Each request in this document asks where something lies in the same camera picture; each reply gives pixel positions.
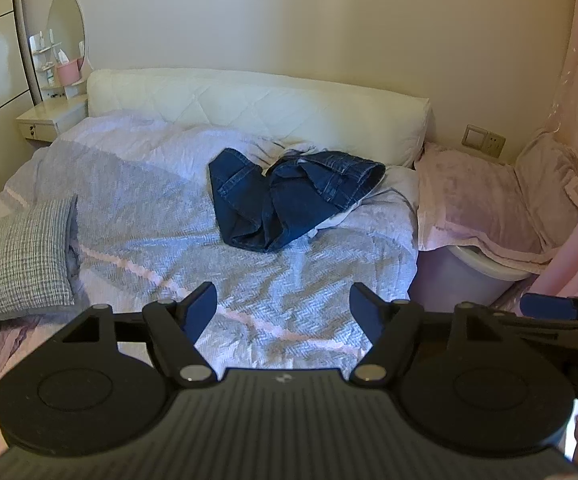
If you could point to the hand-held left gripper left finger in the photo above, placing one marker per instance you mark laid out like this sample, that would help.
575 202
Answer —
203 310

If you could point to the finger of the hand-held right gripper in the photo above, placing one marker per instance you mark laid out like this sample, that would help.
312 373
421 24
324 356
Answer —
549 306
559 325

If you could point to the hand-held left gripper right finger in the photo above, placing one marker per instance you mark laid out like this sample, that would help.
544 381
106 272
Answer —
364 310

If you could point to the dark blue jeans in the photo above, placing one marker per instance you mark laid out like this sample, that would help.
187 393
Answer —
269 210

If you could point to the white plastic tub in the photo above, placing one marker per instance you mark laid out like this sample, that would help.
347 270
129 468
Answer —
469 275

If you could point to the pink fleece blanket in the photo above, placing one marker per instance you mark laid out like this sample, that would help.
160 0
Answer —
469 200

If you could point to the grey checked pillow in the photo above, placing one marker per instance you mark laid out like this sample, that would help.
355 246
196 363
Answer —
19 260

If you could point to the white quilted headboard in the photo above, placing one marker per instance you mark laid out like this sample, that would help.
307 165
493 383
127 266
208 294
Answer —
219 100

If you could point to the cream nightstand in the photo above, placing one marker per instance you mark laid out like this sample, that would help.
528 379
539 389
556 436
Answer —
49 115

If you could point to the pink box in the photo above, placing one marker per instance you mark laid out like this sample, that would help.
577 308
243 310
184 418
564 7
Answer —
66 72

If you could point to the small white shelf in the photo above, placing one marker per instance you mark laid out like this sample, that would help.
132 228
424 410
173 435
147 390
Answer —
49 77

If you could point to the round mirror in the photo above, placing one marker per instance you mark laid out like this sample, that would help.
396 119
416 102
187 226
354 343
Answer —
64 25

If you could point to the wall socket plate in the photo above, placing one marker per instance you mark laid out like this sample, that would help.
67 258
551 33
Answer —
495 143

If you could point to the wall switch plate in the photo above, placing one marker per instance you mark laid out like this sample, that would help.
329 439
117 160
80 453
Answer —
474 136

